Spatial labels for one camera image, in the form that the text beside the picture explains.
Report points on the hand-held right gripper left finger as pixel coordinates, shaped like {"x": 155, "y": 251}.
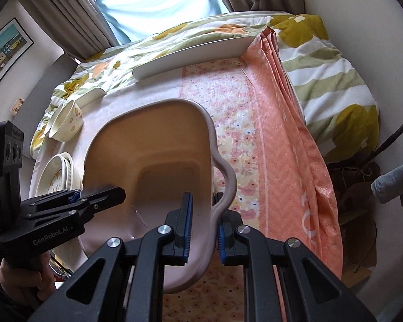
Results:
{"x": 187, "y": 228}

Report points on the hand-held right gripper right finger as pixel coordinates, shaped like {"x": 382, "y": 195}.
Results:
{"x": 221, "y": 238}

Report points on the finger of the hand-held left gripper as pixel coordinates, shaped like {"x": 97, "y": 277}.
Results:
{"x": 53, "y": 198}
{"x": 100, "y": 199}

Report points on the patterned plate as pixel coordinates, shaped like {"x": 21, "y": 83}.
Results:
{"x": 53, "y": 177}

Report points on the white plate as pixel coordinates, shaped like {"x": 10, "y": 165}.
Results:
{"x": 71, "y": 171}

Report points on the cream bowl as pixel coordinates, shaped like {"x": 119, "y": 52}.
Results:
{"x": 70, "y": 124}

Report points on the white bowl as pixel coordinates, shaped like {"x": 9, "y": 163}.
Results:
{"x": 58, "y": 115}

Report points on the person's left hand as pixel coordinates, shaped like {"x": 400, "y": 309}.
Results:
{"x": 23, "y": 285}

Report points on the grey headboard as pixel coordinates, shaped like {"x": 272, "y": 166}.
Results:
{"x": 43, "y": 84}

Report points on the short white tray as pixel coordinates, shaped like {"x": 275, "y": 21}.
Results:
{"x": 90, "y": 97}

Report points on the orange pink folded cloth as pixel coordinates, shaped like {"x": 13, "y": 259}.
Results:
{"x": 288, "y": 141}

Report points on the floral bordered table cloth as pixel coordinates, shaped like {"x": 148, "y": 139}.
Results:
{"x": 228, "y": 114}

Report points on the long white tray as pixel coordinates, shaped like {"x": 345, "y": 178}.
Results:
{"x": 194, "y": 57}

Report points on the grey garment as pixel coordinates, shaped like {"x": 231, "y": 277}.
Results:
{"x": 396, "y": 181}

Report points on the floral blanket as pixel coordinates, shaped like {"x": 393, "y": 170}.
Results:
{"x": 322, "y": 73}

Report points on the light blue cloth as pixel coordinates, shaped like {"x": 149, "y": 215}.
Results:
{"x": 161, "y": 3}

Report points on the framed wall picture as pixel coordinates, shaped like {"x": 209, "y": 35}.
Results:
{"x": 3, "y": 53}

